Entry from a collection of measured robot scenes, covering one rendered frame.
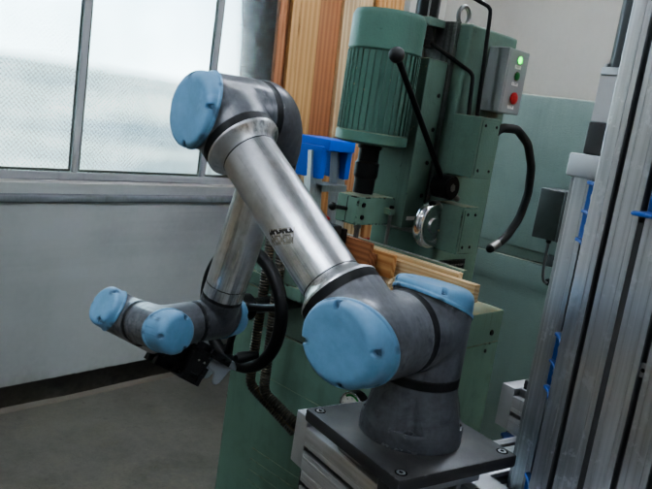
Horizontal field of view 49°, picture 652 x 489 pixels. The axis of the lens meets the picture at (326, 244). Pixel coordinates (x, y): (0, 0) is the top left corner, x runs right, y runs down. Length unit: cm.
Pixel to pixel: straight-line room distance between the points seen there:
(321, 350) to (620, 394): 39
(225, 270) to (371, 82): 64
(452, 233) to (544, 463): 84
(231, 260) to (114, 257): 176
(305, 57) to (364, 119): 165
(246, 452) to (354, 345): 111
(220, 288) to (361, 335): 47
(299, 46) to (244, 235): 213
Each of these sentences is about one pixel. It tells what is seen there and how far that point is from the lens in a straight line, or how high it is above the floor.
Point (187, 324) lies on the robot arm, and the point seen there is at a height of 87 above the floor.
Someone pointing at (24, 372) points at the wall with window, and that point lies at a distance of 296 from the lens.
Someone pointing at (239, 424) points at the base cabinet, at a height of 43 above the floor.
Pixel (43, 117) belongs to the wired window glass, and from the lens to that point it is 283.
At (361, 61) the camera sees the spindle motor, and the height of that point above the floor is 138.
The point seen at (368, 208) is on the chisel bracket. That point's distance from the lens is 176.
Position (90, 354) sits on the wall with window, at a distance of 308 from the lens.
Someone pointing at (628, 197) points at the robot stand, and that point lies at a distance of 99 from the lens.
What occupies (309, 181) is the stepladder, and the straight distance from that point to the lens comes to 268.
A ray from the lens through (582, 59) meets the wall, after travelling 402.
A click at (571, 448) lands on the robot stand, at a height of 86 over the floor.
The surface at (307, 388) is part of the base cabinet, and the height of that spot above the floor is 61.
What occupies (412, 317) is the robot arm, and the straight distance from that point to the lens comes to 92.
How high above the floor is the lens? 126
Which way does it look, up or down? 10 degrees down
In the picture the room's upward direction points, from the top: 9 degrees clockwise
